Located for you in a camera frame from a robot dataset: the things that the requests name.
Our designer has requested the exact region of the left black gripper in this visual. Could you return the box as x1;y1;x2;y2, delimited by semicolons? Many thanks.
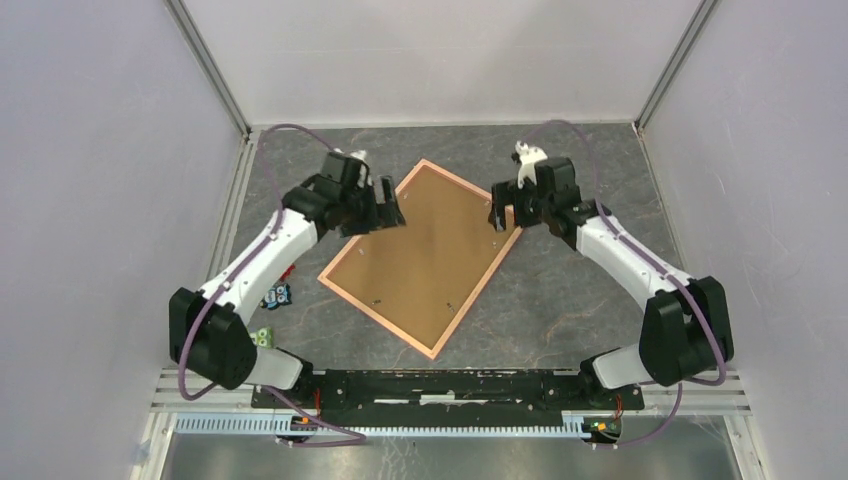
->
341;176;406;239

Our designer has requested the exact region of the orange picture frame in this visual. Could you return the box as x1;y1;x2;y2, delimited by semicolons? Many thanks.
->
317;157;526;362

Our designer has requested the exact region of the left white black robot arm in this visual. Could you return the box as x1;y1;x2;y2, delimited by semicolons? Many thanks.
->
168;151;406;408

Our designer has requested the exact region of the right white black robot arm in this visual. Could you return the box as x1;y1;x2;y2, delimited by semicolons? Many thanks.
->
489;147;734;408

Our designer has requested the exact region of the red owl sticker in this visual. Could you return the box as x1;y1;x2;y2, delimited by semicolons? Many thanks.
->
279;264;296;281

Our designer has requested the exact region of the blue owl sticker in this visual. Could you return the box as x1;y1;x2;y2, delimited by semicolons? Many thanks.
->
259;283;292;311

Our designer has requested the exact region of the green owl sticker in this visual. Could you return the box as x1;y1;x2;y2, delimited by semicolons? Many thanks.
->
249;327;274;348

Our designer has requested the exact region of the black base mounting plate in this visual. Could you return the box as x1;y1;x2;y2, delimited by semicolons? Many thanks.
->
283;369;645;428

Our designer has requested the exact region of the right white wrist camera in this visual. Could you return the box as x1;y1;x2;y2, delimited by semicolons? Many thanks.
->
513;140;548;189

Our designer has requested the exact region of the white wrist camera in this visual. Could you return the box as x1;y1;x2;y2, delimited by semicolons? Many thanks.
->
349;150;367;162
513;140;548;189

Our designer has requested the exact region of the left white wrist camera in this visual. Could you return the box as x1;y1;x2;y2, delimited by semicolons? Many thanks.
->
349;150;367;162

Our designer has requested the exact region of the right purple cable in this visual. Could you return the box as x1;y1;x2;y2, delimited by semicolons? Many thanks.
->
523;119;729;452

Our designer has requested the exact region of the purple cable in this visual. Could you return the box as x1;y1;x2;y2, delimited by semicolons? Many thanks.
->
177;123;367;449
523;119;729;452

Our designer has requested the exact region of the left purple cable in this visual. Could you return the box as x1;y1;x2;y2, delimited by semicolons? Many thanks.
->
177;123;367;449

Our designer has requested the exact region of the white slotted cable duct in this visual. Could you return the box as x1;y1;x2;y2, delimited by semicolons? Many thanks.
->
174;413;590;440

